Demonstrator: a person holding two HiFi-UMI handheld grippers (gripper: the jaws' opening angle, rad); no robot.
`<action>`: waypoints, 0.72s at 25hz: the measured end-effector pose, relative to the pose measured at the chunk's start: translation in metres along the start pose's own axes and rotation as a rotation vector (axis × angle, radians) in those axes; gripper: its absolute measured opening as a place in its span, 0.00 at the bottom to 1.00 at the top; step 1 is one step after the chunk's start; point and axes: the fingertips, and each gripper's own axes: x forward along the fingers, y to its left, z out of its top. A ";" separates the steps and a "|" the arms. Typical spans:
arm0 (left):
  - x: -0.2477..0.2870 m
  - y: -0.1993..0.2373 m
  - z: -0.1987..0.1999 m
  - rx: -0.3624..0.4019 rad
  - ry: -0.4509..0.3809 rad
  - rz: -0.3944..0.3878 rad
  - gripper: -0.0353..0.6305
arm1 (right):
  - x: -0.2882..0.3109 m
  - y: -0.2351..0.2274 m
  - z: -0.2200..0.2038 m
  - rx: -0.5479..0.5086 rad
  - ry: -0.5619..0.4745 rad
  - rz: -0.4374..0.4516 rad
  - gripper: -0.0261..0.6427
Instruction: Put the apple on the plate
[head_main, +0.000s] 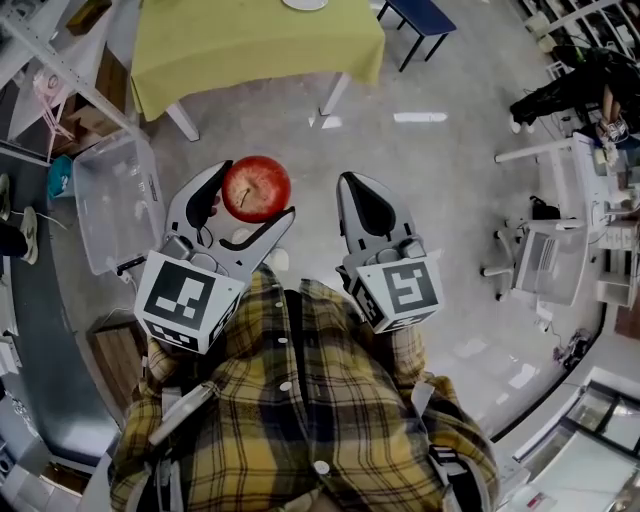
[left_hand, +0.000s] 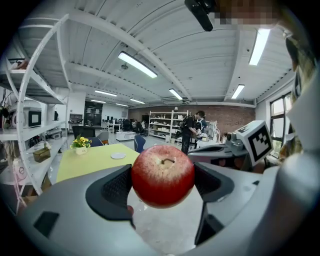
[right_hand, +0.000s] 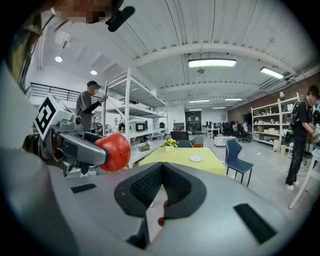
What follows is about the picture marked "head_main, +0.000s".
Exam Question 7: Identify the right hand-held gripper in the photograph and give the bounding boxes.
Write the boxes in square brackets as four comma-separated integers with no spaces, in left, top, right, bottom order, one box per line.
[335,172,445,335]

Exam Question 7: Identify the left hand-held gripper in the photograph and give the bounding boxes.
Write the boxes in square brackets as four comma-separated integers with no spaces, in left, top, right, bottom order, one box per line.
[133,160,297,357]

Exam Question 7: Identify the red apple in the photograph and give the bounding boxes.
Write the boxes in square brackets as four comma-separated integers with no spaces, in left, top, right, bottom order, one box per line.
[221,155,293,224]

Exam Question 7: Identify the person's right forearm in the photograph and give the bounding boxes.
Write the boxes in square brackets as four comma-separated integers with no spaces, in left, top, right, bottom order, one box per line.
[387,319,436,396]

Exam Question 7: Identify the person's left forearm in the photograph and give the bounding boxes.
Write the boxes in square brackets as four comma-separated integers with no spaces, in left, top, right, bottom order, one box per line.
[142,334,211,396]

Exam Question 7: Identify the clear plastic storage bin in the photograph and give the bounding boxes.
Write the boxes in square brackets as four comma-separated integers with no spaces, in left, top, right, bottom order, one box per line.
[72,137,169,277]

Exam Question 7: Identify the teal bag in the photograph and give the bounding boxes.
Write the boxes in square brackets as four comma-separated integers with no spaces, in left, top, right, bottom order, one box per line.
[47,154,76,201]

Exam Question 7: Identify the brown wooden cabinet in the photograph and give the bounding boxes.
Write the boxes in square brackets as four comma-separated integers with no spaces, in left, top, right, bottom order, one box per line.
[92,324,146,416]

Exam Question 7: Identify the black bag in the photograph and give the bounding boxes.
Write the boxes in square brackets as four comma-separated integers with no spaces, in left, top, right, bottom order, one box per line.
[529,195,561,221]

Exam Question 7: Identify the white swivel chair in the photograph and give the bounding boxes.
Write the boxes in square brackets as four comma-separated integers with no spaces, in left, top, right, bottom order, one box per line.
[480,217,589,307]

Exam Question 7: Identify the brown wooden panel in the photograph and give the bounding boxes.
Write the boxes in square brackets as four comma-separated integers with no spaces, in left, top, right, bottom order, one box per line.
[94,47,130,115]

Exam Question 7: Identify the table with green tablecloth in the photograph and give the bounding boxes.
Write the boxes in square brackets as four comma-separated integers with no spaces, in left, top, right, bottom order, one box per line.
[129,0,387,142]

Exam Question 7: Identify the yellow plaid shirt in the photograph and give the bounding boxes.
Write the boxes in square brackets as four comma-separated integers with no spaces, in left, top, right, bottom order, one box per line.
[109,264,501,512]

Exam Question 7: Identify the blue chair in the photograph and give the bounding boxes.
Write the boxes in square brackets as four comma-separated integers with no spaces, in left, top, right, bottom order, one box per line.
[375,0,457,74]

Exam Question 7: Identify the white desk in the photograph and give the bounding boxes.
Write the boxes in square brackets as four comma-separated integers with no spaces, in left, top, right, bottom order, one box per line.
[494,132,640,307]

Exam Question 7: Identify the grey metal shelf rack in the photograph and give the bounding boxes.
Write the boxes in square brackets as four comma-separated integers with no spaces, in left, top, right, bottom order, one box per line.
[0,0,146,166]

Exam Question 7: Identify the wooden box with white flowers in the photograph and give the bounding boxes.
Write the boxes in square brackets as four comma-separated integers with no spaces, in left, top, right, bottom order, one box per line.
[65,0,112,37]

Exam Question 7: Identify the brown wooden table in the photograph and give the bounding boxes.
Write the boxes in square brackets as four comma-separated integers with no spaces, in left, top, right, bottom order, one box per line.
[612,299,640,341]

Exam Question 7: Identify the white storage shelves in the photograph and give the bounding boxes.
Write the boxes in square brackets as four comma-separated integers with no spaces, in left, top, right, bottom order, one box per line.
[519,0,640,56]

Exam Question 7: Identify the white strap-mounted device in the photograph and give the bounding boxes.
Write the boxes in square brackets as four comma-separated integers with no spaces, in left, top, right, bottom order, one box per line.
[147,382,219,446]

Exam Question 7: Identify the pink wire rack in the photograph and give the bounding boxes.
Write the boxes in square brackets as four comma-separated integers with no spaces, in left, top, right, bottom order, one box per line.
[32,72,76,146]

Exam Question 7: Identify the black strap buckle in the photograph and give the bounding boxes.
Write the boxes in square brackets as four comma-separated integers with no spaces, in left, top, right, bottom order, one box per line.
[427,444,476,501]

